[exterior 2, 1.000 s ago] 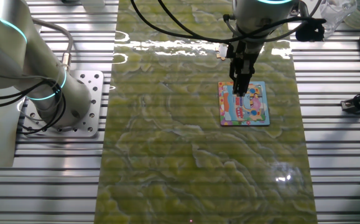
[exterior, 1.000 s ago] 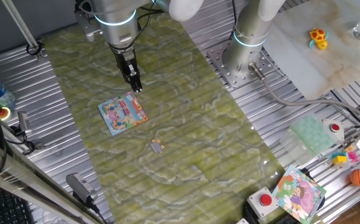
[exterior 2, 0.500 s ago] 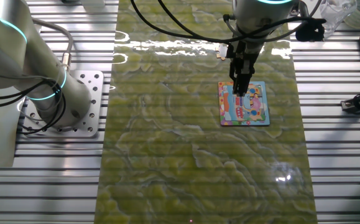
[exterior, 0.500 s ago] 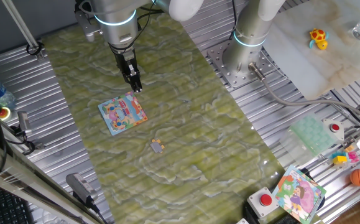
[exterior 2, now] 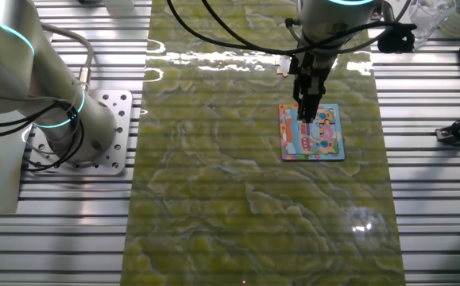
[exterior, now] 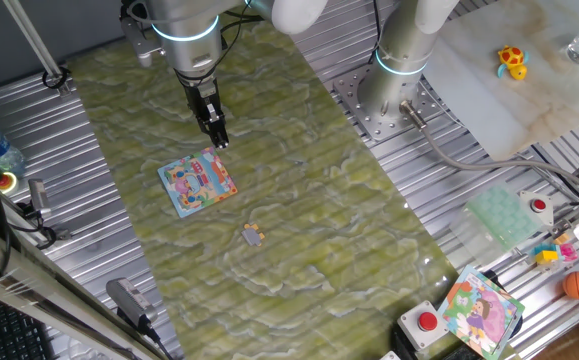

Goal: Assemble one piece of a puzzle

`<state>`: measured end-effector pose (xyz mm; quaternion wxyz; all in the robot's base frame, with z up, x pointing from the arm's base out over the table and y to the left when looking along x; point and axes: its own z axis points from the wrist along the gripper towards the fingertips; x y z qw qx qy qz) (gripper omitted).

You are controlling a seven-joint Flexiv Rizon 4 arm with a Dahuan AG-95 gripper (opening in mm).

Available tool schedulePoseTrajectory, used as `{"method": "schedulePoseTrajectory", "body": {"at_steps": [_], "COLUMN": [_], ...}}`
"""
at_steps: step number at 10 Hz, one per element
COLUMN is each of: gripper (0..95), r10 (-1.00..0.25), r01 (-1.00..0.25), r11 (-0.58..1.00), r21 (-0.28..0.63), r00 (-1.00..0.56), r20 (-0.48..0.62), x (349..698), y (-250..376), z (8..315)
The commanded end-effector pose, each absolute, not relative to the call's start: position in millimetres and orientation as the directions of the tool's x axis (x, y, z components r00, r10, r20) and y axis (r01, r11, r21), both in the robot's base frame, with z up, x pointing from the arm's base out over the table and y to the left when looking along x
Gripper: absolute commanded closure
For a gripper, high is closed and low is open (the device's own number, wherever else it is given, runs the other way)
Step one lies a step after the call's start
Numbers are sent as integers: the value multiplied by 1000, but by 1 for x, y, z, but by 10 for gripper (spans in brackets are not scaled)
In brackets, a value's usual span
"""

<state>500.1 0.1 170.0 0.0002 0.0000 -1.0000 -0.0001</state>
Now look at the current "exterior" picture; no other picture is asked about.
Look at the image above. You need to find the small puzzle piece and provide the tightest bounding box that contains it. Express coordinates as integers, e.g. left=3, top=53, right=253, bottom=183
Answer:
left=241, top=223, right=266, bottom=248

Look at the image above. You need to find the aluminium pole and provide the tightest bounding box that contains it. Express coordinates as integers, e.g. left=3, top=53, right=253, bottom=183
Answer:
left=1, top=0, right=73, bottom=97

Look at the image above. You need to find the large grey camera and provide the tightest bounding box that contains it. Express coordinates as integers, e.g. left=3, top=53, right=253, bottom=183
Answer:
left=105, top=277, right=161, bottom=335

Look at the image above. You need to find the small grey camera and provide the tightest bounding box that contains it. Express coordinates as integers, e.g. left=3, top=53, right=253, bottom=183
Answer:
left=26, top=178, right=54, bottom=220

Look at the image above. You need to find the colourful bus puzzle board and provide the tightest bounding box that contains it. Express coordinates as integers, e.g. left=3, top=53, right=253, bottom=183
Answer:
left=157, top=146, right=239, bottom=219

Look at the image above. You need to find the aluminium frame beam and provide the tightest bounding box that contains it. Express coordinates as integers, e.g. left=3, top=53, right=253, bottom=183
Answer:
left=0, top=215, right=169, bottom=360

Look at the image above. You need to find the grey box with red button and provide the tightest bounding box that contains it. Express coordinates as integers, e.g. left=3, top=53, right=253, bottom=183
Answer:
left=397, top=299, right=451, bottom=351

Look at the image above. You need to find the wrist mounted camera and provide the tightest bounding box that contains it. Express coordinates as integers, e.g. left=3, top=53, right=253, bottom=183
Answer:
left=120, top=4, right=166, bottom=69

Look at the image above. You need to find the yellow turtle toy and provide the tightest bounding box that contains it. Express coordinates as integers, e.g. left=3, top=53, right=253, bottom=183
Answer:
left=496, top=44, right=530, bottom=82

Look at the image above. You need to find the pink toy block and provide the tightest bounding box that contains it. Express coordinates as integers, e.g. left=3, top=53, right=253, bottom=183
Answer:
left=558, top=243, right=579, bottom=264

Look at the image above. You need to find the black cable loop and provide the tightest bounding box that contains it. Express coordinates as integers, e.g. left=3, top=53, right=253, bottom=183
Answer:
left=41, top=66, right=73, bottom=91

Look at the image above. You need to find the grey conduit cable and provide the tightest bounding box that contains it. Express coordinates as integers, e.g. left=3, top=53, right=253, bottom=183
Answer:
left=398, top=98, right=579, bottom=197

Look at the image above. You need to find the black keyboard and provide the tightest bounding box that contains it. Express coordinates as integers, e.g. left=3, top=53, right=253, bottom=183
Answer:
left=0, top=289, right=59, bottom=360

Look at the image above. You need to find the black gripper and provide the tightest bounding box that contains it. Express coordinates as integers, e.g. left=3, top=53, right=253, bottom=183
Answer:
left=176, top=72, right=231, bottom=150

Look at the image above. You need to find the round emergency stop button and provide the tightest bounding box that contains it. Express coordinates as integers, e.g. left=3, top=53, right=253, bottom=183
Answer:
left=0, top=171, right=19, bottom=196

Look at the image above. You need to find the green marble pattern mat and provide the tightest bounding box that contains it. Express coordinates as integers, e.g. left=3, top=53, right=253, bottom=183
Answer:
left=66, top=9, right=520, bottom=360

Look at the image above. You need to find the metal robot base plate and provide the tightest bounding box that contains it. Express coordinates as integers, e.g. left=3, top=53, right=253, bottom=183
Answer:
left=331, top=63, right=451, bottom=144

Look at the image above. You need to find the white marble pattern board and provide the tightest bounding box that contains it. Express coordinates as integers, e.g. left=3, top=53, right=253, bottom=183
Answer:
left=421, top=0, right=579, bottom=162

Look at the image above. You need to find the white box with red button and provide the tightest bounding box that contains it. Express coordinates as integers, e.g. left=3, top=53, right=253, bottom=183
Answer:
left=518, top=189, right=555, bottom=227

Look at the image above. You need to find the green ice cube tray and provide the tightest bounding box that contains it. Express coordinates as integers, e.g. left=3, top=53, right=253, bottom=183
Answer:
left=449, top=180, right=545, bottom=264

